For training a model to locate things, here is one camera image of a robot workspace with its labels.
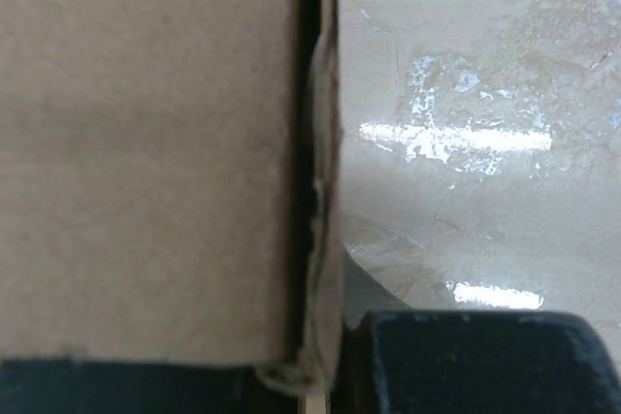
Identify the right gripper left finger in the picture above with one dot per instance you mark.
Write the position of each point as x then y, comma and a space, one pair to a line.
66, 386

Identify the large cardboard box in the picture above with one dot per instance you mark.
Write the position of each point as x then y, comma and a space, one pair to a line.
170, 185

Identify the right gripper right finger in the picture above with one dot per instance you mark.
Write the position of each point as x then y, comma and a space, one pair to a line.
411, 361

